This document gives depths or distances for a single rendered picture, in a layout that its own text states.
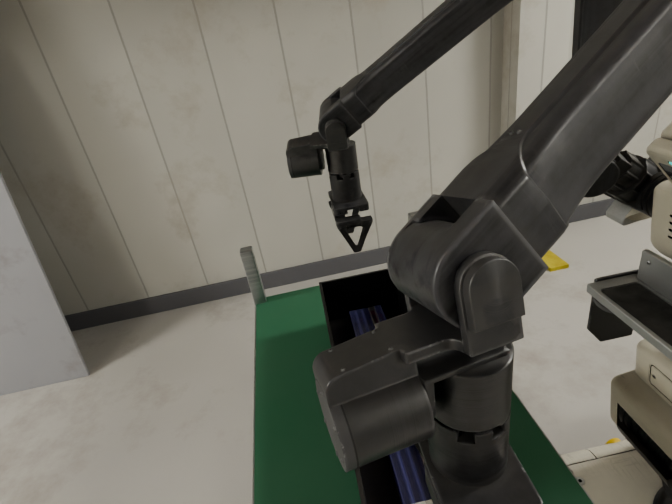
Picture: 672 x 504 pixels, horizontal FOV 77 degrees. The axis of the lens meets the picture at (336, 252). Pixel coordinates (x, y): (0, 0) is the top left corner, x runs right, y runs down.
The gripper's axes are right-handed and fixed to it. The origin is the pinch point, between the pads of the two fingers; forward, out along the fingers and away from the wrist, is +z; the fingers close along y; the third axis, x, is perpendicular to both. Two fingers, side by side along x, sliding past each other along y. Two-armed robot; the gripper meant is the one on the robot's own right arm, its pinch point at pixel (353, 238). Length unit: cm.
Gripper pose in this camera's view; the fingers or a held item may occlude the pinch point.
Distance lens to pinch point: 87.3
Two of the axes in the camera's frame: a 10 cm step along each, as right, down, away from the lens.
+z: 1.5, 8.7, 4.7
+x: 9.8, -1.9, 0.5
